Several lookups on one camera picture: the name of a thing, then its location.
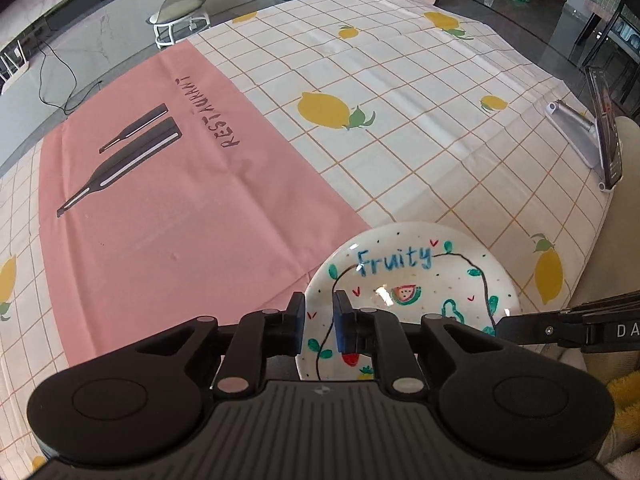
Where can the pink printed placemat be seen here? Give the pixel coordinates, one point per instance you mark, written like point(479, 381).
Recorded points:
point(175, 220)

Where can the yellow fluffy cloth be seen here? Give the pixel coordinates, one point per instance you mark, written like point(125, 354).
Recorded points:
point(625, 390)

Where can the fruit painted ceramic plate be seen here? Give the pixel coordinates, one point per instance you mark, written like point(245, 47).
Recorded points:
point(410, 270)

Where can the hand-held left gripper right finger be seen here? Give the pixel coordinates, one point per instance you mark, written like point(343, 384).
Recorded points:
point(343, 325)

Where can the marble tv cabinet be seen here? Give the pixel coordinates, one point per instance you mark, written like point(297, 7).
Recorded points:
point(100, 10)

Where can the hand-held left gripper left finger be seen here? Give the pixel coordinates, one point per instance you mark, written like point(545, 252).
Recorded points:
point(296, 325)

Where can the grey stool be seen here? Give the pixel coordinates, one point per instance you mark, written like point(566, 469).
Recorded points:
point(182, 7)

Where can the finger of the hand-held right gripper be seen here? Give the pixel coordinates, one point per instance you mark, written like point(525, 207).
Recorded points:
point(540, 329)

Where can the white router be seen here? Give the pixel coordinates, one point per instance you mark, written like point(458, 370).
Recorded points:
point(12, 67)

